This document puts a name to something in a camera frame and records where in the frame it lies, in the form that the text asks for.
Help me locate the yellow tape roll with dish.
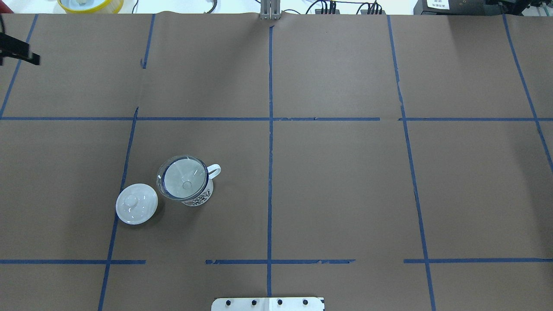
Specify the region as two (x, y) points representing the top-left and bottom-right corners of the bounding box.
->
(57, 0), (124, 14)

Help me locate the white ceramic lid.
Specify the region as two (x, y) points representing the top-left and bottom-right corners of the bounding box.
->
(116, 184), (158, 225)

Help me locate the white enamel mug blue rim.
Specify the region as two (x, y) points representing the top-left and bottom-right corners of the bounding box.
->
(177, 164), (221, 207)

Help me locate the black box with label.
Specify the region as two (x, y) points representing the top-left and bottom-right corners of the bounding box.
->
(413, 0), (486, 16)

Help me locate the aluminium frame post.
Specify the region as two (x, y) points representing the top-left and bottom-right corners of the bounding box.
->
(258, 0), (282, 20)

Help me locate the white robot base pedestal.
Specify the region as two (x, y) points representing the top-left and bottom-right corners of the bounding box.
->
(211, 297), (325, 311)

